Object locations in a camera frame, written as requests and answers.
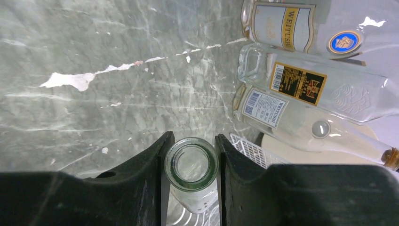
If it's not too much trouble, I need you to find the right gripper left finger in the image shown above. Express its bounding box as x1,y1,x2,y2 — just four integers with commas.
0,131,175,226

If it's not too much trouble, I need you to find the white wire wine rack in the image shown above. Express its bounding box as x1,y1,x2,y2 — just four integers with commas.
229,133,289,169

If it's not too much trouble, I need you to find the dark bottle black cap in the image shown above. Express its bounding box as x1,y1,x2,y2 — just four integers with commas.
238,43,399,124

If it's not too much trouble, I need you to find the small clear bottle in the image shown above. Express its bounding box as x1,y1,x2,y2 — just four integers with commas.
165,137,219,214

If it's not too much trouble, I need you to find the cream cylindrical container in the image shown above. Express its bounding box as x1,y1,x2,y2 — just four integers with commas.
261,122,390,165

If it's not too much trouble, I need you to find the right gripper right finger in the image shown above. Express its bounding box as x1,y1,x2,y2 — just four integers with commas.
215,134,399,226

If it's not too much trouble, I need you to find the clear flask bottle black cap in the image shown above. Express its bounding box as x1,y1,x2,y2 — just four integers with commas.
232,83,399,171

